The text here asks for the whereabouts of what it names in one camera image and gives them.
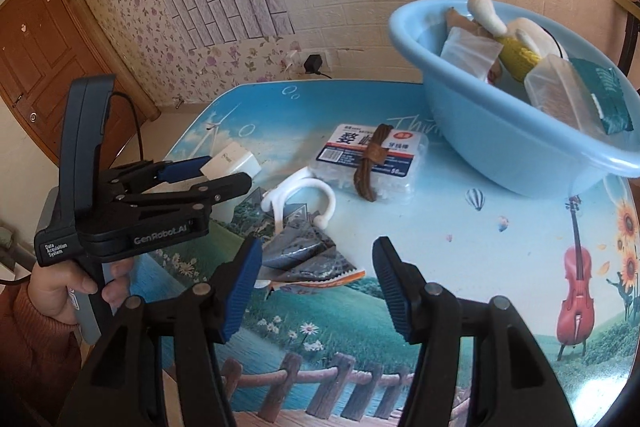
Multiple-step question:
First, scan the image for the clear floss pick box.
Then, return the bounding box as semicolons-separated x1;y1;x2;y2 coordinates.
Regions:
307;123;431;204

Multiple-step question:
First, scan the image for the clear bag with white label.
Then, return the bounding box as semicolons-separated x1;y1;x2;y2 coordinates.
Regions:
440;24;503;82

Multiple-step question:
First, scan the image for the small white box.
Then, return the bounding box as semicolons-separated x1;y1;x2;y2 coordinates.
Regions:
145;146;263;225

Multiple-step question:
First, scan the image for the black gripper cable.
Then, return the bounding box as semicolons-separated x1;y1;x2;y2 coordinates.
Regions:
107;92;143;165

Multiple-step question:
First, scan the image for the brown wooden door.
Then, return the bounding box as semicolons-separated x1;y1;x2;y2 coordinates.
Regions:
0;0;161;158

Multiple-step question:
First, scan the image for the grey snack packet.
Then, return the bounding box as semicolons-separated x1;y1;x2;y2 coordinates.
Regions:
257;202;366;290

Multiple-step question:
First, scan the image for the yellow mesh hat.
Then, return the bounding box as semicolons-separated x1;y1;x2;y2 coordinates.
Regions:
500;34;543;80

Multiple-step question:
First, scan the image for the brown plush toy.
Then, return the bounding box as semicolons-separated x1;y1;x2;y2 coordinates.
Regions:
445;7;481;32

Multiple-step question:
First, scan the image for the clear plastic box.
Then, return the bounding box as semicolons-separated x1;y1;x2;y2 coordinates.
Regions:
523;53;601;130

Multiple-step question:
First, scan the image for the blue plastic basin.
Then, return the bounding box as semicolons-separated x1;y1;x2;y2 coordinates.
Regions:
388;0;640;198

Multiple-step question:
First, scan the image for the person's left hand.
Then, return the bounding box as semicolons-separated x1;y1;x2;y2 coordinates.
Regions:
27;257;136;324

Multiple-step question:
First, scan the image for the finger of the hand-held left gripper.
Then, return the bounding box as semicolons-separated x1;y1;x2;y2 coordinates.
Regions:
97;155;213;198
100;172;253;220

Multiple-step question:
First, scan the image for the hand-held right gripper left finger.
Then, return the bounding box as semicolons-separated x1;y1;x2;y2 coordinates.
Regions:
59;237;264;427

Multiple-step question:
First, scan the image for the white wall socket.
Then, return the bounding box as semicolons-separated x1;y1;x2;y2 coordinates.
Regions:
287;49;336;75

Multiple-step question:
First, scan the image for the green packet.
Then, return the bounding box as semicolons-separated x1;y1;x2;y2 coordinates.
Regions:
570;57;635;135

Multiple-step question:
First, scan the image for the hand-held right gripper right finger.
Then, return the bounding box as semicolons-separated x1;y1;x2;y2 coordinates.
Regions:
371;236;581;427

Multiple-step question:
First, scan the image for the printed scenery desktop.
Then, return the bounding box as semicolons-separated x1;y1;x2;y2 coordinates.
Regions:
125;79;640;427

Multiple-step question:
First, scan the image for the white plastic hook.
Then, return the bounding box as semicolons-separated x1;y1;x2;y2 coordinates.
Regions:
260;167;337;238

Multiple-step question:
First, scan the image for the black frame side table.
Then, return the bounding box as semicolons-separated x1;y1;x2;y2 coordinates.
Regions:
574;0;640;72

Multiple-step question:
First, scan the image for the white plush toy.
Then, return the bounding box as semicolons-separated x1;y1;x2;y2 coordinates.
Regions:
467;0;571;58

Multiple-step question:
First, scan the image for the person's left forearm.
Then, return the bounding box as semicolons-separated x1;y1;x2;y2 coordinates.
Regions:
0;279;83;427

